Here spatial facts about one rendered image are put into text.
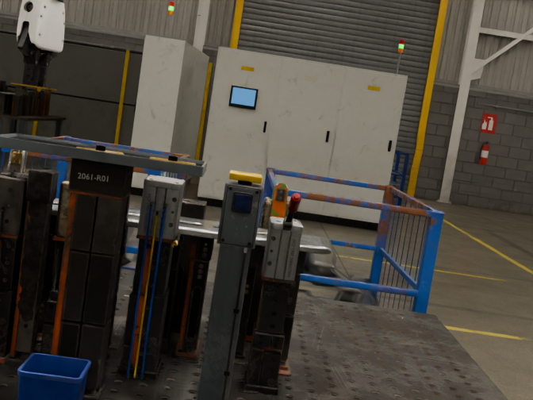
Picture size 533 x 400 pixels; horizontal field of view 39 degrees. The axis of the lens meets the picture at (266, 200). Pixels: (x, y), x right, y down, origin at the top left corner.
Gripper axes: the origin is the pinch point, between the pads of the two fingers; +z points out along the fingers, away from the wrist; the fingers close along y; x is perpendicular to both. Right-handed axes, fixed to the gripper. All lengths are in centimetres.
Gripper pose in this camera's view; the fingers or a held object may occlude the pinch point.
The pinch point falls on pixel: (35, 75)
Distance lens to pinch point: 156.6
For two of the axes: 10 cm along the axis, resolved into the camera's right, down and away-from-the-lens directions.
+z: -1.5, 9.8, 1.0
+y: 2.6, -0.6, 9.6
